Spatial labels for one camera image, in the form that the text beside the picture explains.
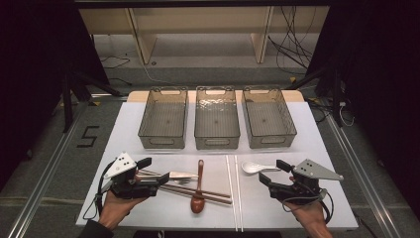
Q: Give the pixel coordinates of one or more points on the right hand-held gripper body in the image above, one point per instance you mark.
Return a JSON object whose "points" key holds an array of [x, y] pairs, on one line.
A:
{"points": [[310, 170]]}

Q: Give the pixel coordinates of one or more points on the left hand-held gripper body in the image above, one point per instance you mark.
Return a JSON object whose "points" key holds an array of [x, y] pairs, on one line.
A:
{"points": [[120, 165]]}

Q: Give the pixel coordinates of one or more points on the white spoon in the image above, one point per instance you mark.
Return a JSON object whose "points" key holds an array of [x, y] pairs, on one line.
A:
{"points": [[251, 167]]}

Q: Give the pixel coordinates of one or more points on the transparent grey storage bin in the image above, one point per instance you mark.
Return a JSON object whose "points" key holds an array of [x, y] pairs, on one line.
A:
{"points": [[218, 99], [171, 142], [264, 112]]}

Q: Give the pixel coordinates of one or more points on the brown wooden spoon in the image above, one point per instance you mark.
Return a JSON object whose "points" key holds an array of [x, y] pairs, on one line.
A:
{"points": [[197, 205]]}

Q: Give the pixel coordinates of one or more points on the person's right hand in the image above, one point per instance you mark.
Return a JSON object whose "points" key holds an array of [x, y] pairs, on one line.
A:
{"points": [[312, 214]]}

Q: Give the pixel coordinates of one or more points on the person's left hand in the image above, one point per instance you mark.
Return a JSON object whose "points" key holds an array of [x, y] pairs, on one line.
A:
{"points": [[114, 211]]}

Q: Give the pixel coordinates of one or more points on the black metal stand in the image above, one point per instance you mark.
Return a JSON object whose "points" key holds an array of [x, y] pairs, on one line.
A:
{"points": [[67, 105], [336, 99]]}

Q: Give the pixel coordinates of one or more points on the black curtain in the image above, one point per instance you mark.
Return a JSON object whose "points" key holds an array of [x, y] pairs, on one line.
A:
{"points": [[389, 66], [26, 66]]}

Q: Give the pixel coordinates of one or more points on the beige wooden desk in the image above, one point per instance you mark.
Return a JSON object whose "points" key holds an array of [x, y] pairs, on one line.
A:
{"points": [[198, 20]]}

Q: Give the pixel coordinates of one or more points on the aluminium floor rail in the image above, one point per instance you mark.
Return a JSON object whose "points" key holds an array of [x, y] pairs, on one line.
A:
{"points": [[43, 185], [109, 97], [363, 172]]}

